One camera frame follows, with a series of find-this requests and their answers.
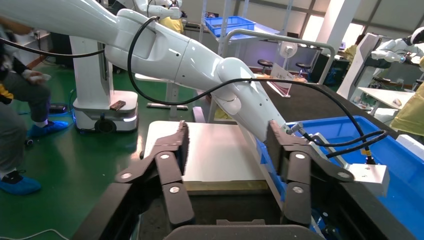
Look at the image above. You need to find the white column robot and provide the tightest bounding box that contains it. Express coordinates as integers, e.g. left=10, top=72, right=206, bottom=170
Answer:
left=336, top=32, right=385, bottom=100

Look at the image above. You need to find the white foam block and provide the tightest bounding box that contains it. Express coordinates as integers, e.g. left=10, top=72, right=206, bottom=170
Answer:
left=395, top=134, right=424, bottom=162

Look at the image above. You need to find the grey tube railing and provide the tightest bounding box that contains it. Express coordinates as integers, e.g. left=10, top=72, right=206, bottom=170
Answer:
left=206, top=28, right=336, bottom=123

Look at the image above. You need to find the white humanoid robot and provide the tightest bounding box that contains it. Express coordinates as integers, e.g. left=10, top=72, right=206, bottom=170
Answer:
left=370, top=27, right=424, bottom=64

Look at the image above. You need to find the dark phone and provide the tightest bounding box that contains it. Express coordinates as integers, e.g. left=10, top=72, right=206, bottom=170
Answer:
left=109, top=100, right=127, bottom=112

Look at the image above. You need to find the person in yellow coat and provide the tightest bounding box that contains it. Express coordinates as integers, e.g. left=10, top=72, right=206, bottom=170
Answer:
left=390, top=56, right=424, bottom=137

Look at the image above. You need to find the blue plastic bin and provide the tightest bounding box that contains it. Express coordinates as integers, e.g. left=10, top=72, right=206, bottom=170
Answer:
left=255, top=115, right=424, bottom=239

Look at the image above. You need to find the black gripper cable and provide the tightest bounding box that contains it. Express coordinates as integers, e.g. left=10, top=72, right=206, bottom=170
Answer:
left=291, top=122, right=388, bottom=159

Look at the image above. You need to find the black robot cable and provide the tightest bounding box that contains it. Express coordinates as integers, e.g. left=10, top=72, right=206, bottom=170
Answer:
left=0, top=36, right=106, bottom=58

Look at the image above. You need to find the brass metal strip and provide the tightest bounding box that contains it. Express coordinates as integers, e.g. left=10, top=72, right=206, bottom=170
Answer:
left=182, top=180, right=270, bottom=196

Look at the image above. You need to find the white work table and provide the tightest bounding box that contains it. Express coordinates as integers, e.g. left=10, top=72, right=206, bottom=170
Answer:
left=357, top=86, right=417, bottom=111

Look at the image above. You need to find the blue shelf bin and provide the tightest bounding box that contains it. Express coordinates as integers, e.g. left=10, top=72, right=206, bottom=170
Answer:
left=204, top=15, right=257, bottom=38

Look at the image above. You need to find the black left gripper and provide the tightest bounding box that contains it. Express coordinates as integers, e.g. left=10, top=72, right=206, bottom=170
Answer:
left=312, top=182, right=417, bottom=240

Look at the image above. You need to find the black round stool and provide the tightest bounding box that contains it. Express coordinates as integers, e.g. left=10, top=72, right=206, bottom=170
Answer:
left=257, top=58, right=274, bottom=74
left=295, top=62, right=312, bottom=79

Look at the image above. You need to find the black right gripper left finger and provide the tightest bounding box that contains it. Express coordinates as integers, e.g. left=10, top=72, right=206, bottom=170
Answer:
left=114, top=120, right=196, bottom=227

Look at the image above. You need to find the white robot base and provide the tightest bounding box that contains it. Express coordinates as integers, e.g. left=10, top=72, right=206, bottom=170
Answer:
left=69, top=35, right=139, bottom=134

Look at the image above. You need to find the white fan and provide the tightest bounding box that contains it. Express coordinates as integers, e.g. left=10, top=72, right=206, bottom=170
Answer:
left=279, top=41, right=298, bottom=70

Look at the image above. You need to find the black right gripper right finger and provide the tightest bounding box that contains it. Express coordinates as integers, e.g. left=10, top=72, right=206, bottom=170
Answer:
left=265, top=119, right=355, bottom=227

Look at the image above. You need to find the acrylic sign with red print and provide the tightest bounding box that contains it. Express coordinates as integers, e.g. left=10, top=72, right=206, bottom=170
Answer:
left=266, top=62, right=295, bottom=98

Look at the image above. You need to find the black camera cable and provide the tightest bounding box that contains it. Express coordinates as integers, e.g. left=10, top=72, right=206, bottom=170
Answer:
left=126, top=15, right=377, bottom=165

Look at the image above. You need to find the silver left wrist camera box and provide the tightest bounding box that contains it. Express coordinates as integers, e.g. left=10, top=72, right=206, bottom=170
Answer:
left=347, top=163, right=391, bottom=197

